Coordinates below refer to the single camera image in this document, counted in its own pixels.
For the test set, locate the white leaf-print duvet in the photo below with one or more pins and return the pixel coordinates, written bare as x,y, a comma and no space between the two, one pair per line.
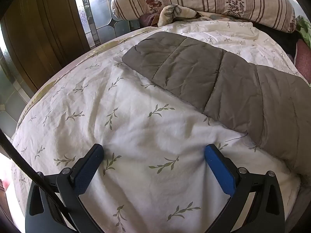
145,131

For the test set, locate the cream floral cloth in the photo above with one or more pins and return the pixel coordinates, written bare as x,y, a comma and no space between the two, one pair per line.
170,12

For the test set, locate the black cloth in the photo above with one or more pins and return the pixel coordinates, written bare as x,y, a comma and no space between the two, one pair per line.
279,38

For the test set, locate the grey-brown hooded puffer jacket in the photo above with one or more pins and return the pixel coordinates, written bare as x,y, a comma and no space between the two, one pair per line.
194,70

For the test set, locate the brown wooden door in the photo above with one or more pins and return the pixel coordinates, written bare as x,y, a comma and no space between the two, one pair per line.
36,29

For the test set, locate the leaded glass window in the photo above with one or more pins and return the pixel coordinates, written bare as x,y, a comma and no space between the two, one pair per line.
12,89
102,9

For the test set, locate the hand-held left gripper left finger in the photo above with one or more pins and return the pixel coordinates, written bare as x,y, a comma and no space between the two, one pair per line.
88,165

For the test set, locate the green checked blanket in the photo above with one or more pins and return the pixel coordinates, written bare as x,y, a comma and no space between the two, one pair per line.
305,29

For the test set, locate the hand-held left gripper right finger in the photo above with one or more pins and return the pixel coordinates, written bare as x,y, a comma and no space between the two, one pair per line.
220,170

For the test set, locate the reddish pink pillow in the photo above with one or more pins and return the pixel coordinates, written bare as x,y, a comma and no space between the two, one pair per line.
303,58

